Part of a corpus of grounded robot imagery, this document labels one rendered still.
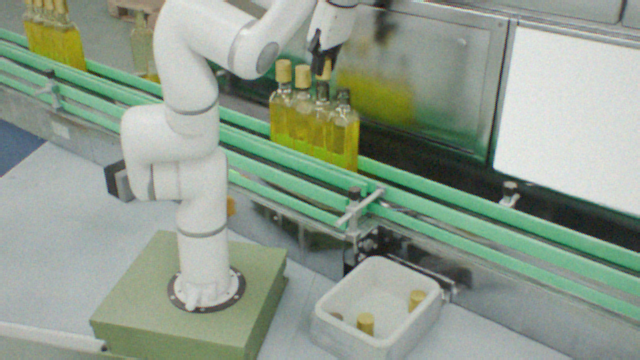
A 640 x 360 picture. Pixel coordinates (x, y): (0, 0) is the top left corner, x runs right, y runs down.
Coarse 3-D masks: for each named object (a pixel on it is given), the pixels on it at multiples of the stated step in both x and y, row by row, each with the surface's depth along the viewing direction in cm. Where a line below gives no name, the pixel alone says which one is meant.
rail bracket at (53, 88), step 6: (48, 72) 185; (54, 72) 186; (48, 78) 186; (48, 84) 187; (54, 84) 187; (42, 90) 185; (48, 90) 187; (54, 90) 188; (54, 96) 189; (54, 102) 190; (54, 108) 190; (60, 108) 191; (60, 114) 191
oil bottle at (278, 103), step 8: (272, 96) 152; (280, 96) 151; (288, 96) 151; (272, 104) 153; (280, 104) 151; (288, 104) 151; (272, 112) 154; (280, 112) 152; (272, 120) 155; (280, 120) 153; (272, 128) 156; (280, 128) 154; (272, 136) 157; (280, 136) 156; (288, 136) 155; (280, 144) 157; (288, 144) 156
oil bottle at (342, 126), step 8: (336, 112) 142; (344, 112) 142; (352, 112) 143; (328, 120) 144; (336, 120) 142; (344, 120) 141; (352, 120) 143; (328, 128) 145; (336, 128) 143; (344, 128) 142; (352, 128) 144; (328, 136) 146; (336, 136) 144; (344, 136) 143; (352, 136) 145; (328, 144) 147; (336, 144) 145; (344, 144) 144; (352, 144) 146; (328, 152) 148; (336, 152) 146; (344, 152) 145; (352, 152) 147; (328, 160) 149; (336, 160) 147; (344, 160) 146; (352, 160) 148; (344, 168) 147; (352, 168) 149
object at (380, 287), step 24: (360, 264) 136; (384, 264) 137; (336, 288) 130; (360, 288) 137; (384, 288) 140; (408, 288) 136; (432, 288) 131; (336, 312) 131; (360, 312) 134; (384, 312) 134; (360, 336) 119; (384, 336) 128
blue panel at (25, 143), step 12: (0, 120) 223; (0, 132) 227; (12, 132) 221; (24, 132) 215; (0, 144) 231; (12, 144) 225; (24, 144) 219; (36, 144) 213; (0, 156) 235; (12, 156) 229; (24, 156) 223; (0, 168) 240; (12, 168) 233
